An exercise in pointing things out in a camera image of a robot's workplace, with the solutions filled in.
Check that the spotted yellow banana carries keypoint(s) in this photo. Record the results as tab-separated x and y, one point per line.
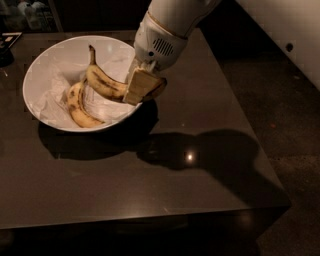
76	107
102	83

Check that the black object on table corner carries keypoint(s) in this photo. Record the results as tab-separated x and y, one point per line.
7	40

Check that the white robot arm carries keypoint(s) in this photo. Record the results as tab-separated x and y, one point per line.
293	25

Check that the shelf with bottles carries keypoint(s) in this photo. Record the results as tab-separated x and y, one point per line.
31	16

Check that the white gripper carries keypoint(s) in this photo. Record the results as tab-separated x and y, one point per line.
157	46

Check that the white paper liner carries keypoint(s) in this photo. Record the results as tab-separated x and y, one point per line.
50	79

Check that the white bowl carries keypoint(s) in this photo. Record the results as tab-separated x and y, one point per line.
112	55

